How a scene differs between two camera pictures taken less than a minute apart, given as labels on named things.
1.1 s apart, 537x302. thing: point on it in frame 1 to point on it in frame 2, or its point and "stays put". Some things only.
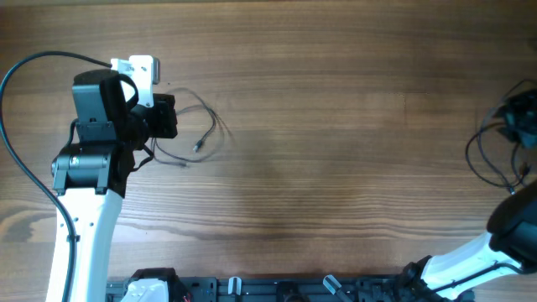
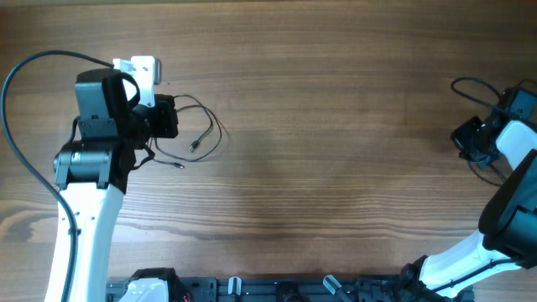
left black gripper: x=164 y=107 stays put
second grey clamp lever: x=331 y=283 stays put
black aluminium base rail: x=377 y=288 stays put
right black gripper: x=520 y=116 to x=466 y=134
